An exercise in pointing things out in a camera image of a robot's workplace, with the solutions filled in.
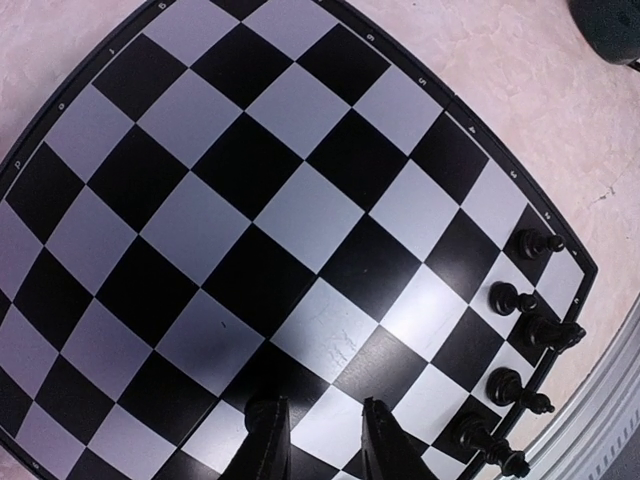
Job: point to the black chess piece corner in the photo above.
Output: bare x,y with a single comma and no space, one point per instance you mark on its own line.
558,337

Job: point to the black pawn file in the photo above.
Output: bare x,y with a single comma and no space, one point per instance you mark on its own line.
254,410

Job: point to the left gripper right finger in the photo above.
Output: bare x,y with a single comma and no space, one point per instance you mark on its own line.
386,450

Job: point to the black pawn edge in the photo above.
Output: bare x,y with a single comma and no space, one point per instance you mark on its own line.
532,243

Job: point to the black white chessboard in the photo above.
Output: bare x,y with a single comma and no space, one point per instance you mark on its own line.
233,195

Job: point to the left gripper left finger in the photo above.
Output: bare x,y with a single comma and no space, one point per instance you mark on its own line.
265,453

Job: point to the black king piece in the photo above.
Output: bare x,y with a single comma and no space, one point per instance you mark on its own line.
471,433

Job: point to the aluminium front frame rail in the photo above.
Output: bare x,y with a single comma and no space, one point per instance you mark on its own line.
591,430

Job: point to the dark green mug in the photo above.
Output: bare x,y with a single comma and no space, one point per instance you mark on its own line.
610,27

